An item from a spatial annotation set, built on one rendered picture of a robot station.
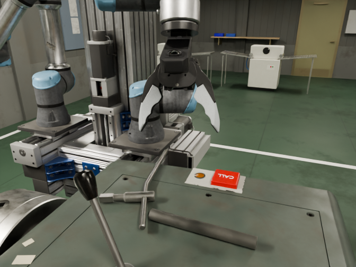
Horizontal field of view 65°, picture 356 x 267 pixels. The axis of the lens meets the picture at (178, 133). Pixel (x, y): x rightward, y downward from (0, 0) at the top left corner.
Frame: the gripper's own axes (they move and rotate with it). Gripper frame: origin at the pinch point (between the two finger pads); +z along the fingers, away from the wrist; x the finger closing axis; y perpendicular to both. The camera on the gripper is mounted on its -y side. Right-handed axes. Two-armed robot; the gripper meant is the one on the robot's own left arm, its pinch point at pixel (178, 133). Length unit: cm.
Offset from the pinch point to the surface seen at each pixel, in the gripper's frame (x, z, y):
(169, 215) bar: 1.2, 15.1, -2.8
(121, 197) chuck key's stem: 12.4, 13.9, 2.2
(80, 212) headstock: 19.6, 16.1, -1.5
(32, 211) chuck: 31.7, 17.5, 0.5
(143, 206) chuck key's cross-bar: 6.8, 14.6, -0.5
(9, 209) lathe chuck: 36.6, 16.9, -0.4
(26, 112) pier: 322, 11, 381
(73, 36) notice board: 289, -136, 488
